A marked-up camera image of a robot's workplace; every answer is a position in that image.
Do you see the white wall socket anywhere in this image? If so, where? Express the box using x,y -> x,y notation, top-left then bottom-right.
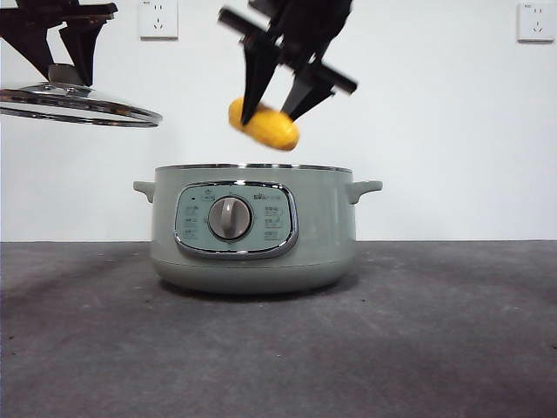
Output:
138,0 -> 179,41
516,3 -> 556,44

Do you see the yellow corn cob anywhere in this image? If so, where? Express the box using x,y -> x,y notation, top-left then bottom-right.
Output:
228,96 -> 301,153

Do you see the pale green electric cooking pot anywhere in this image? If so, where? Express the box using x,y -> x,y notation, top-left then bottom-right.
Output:
132,163 -> 384,295

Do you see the glass lid with green knob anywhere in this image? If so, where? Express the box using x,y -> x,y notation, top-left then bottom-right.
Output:
0,64 -> 164,129

